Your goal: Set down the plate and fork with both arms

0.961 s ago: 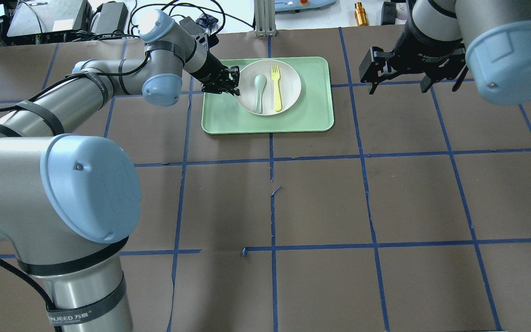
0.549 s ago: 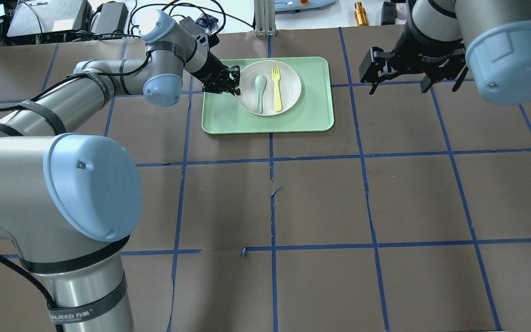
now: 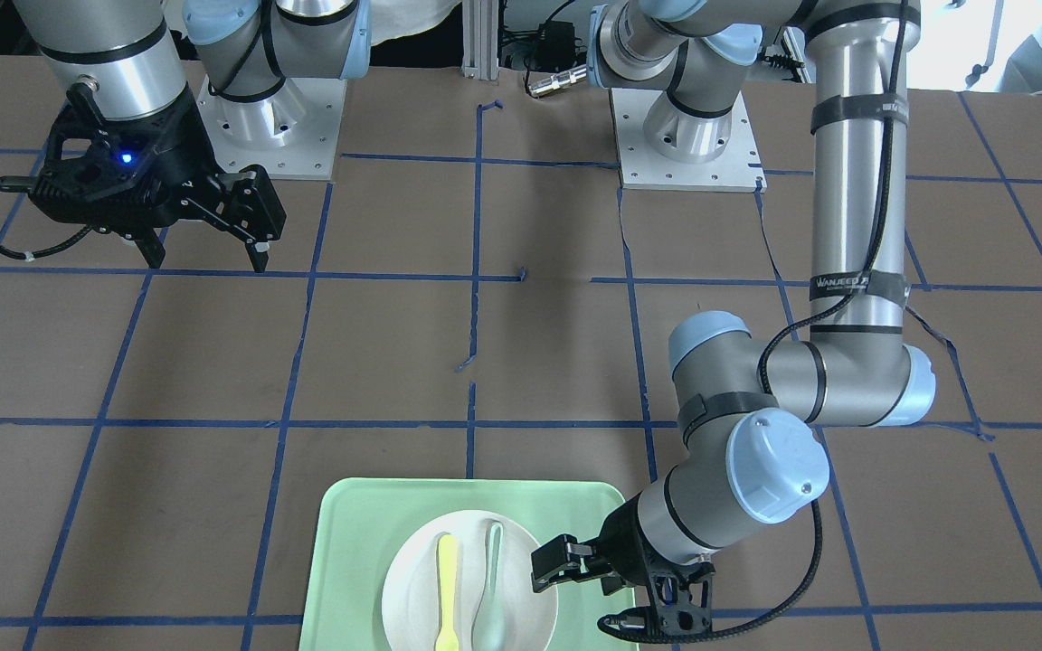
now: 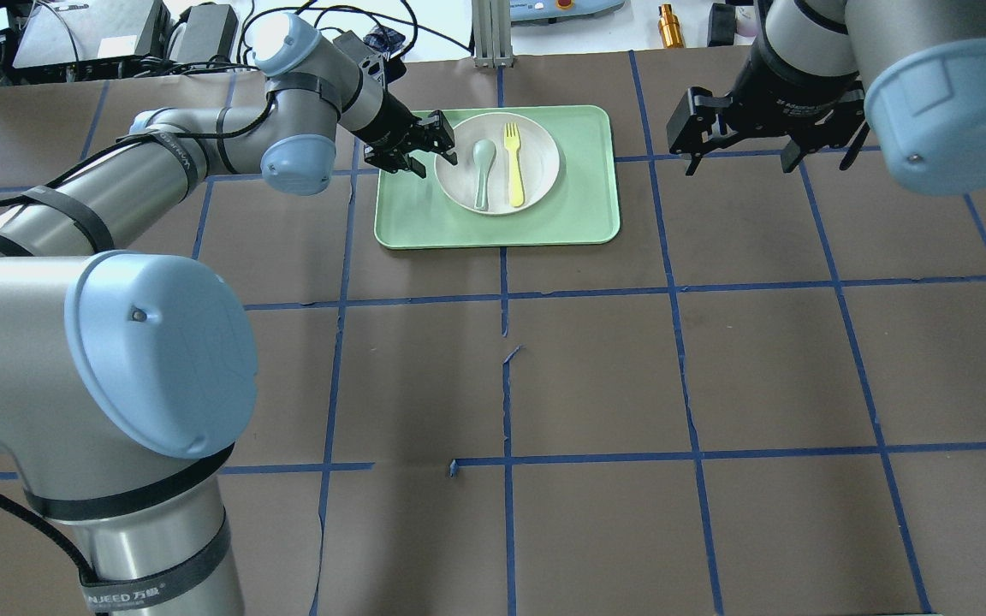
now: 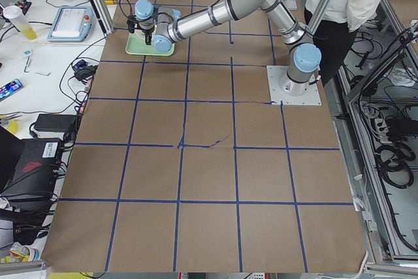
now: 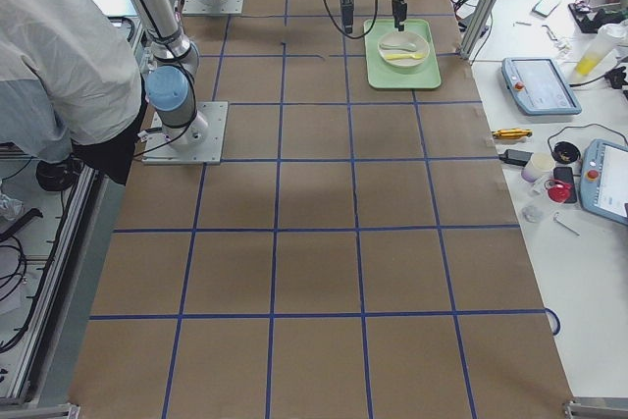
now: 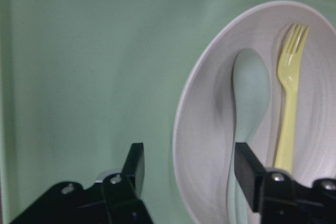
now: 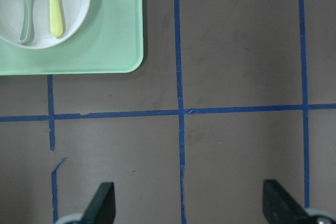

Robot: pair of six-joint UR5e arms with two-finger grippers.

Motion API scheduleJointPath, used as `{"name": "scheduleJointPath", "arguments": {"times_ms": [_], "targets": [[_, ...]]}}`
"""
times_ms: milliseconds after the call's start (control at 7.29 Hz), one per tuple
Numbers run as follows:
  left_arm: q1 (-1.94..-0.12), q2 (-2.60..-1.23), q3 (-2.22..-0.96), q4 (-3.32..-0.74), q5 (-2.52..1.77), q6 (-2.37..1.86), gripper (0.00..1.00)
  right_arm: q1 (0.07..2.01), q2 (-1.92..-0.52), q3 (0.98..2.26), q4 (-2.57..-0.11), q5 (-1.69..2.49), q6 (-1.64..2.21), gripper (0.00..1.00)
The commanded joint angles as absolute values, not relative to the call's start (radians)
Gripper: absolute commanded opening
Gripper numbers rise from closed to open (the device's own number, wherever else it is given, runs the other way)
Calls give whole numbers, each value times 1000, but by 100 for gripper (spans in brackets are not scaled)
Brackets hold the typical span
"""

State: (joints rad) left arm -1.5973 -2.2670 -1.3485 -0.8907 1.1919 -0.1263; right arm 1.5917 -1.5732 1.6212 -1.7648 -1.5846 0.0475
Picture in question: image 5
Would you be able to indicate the black power adapter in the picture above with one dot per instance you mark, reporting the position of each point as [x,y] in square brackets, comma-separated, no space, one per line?
[56,123]

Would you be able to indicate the squeeze bottle yellow liquid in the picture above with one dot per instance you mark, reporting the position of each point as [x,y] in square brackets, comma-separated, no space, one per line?
[15,15]

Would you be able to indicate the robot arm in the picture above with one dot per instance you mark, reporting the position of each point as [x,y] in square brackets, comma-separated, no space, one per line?
[162,27]

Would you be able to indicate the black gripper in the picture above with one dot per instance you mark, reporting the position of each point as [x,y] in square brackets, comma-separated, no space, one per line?
[147,32]

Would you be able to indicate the mint green tray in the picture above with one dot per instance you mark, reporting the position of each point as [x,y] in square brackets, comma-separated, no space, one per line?
[140,48]

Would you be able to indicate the person in white shirt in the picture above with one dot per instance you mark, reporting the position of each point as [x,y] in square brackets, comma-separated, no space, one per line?
[337,30]

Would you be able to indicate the smartphone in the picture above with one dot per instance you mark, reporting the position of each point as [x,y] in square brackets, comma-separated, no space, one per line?
[10,88]

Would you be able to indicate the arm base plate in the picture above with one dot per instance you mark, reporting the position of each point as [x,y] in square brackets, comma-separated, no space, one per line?
[283,91]

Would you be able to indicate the blue teach pendant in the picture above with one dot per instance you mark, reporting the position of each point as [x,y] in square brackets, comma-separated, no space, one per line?
[71,24]

